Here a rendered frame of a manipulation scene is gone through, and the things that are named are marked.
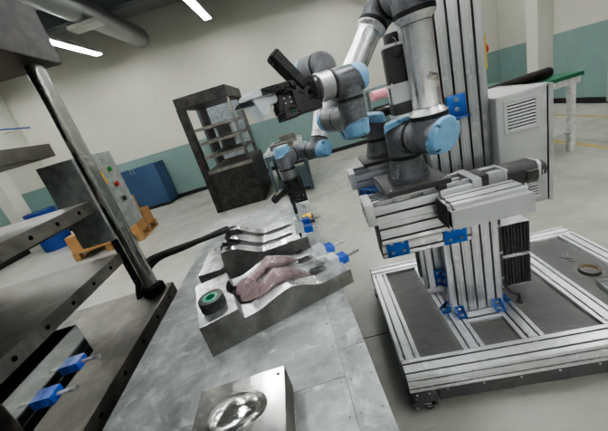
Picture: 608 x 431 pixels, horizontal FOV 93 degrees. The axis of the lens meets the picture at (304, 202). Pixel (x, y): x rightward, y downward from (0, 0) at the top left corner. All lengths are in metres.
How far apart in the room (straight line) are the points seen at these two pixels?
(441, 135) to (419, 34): 0.29
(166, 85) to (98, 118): 1.98
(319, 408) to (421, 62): 0.92
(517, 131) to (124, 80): 8.30
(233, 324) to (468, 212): 0.83
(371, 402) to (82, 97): 9.09
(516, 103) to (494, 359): 1.03
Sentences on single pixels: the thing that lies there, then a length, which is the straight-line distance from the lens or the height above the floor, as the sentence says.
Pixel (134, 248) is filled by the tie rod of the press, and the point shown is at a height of 1.03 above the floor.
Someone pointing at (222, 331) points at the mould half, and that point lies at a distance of 0.96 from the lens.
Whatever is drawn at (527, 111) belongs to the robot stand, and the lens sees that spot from 1.42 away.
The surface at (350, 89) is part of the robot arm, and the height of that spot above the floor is 1.41.
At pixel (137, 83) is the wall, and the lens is 8.62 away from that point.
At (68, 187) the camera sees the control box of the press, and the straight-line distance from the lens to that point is 1.63.
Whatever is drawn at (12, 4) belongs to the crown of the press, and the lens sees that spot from 1.52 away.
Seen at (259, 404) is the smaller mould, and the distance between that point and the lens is 0.75.
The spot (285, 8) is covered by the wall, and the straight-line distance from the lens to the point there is 7.99.
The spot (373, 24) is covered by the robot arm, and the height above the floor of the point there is 1.57.
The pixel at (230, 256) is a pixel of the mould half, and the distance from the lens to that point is 1.28.
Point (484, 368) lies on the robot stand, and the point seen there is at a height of 0.21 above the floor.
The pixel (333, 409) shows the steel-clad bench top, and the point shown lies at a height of 0.80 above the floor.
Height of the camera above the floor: 1.41
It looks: 18 degrees down
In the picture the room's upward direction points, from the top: 17 degrees counter-clockwise
